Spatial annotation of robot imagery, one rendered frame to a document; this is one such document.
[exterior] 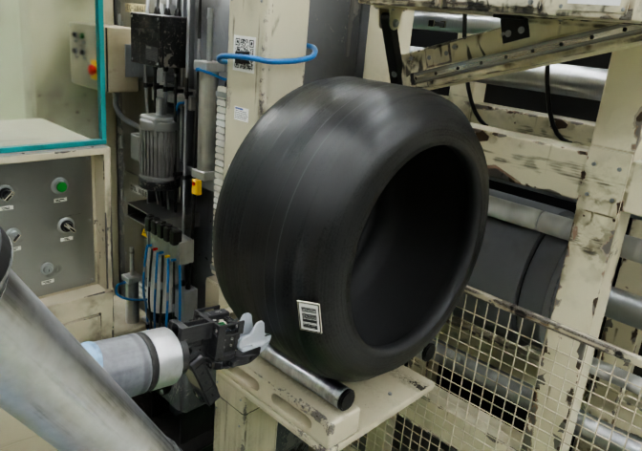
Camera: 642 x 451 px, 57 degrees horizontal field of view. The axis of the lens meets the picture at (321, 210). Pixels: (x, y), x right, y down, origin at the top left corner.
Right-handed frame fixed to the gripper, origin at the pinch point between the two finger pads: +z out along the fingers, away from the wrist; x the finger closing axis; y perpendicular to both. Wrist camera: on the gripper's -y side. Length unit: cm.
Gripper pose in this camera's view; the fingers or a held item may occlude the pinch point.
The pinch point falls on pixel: (264, 340)
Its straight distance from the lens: 110.9
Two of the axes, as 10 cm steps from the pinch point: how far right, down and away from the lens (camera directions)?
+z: 6.8, -0.4, 7.3
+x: -7.1, -2.7, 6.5
